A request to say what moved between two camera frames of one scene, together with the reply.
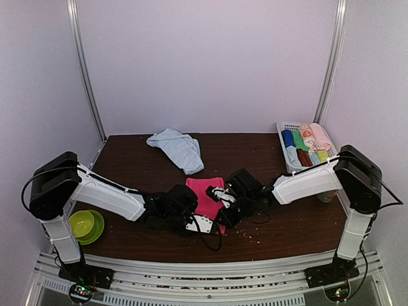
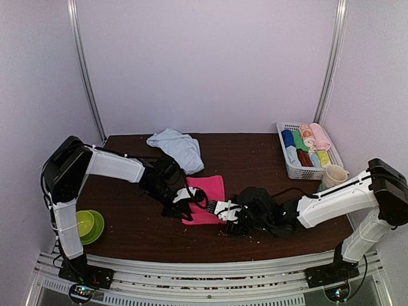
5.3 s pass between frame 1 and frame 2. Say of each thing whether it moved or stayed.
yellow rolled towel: stayed
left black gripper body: moved
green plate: stayed
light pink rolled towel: stayed
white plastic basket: stayed
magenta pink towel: moved
